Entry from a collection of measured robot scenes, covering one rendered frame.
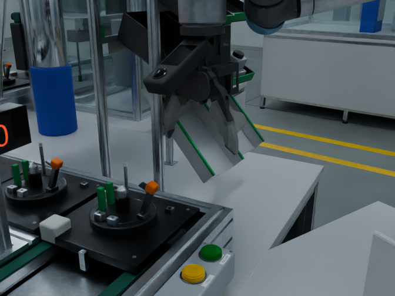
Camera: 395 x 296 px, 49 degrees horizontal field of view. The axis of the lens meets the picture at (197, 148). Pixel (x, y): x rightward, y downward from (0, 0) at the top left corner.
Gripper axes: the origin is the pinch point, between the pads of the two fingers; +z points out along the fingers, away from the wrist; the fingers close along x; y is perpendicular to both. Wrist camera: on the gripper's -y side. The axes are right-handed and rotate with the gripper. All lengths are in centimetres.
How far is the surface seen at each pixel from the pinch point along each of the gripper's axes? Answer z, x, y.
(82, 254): 20.6, 17.1, -14.1
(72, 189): 19.1, 40.6, 0.0
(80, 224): 19.7, 25.5, -8.3
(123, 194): 13.5, 19.1, -1.7
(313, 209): 46, 11, 72
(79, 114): 27, 123, 60
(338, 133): 114, 119, 355
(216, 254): 20.6, -2.6, 1.2
